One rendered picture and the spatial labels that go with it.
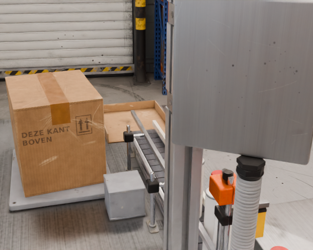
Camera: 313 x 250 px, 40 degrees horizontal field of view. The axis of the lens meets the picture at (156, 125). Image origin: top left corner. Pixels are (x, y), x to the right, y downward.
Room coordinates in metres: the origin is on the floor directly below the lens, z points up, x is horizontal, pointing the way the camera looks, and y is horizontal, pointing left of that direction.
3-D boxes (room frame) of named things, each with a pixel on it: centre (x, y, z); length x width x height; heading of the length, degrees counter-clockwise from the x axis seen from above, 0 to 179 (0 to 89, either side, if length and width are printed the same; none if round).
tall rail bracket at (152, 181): (0.95, -0.01, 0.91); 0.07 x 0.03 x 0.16; 105
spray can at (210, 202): (0.78, -0.13, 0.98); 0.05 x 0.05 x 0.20
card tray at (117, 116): (1.61, 0.09, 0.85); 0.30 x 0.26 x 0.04; 15
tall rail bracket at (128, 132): (1.24, 0.07, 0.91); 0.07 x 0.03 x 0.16; 105
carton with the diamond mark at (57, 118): (1.22, 0.31, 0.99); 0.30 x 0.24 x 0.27; 22
